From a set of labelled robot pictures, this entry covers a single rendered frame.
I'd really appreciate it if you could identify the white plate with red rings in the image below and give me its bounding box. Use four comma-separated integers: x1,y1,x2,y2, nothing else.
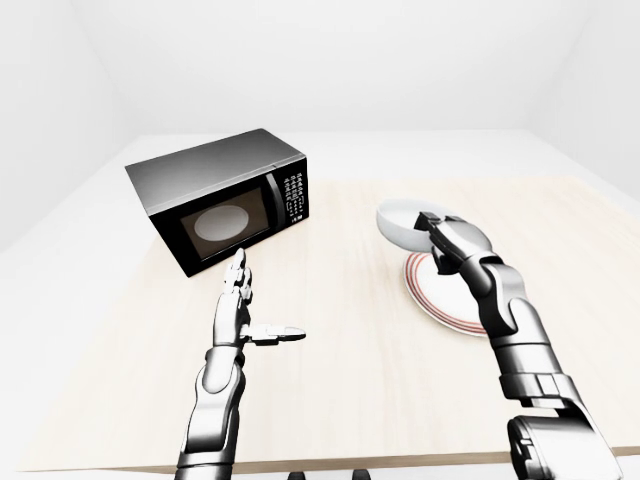
403,252,489,338

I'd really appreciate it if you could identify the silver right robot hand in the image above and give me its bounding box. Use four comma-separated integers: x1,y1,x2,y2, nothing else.
413,210,501,277

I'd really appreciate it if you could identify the white bowl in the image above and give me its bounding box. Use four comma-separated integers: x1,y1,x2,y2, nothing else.
375,198,445,254

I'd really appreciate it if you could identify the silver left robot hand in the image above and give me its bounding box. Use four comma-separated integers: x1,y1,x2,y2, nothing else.
211,247,307,351

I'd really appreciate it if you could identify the black and silver microwave oven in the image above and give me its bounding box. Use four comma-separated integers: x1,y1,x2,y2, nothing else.
124,128,309,279

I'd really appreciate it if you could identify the white round microwave turntable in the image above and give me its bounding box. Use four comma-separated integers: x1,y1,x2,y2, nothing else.
193,204,250,242

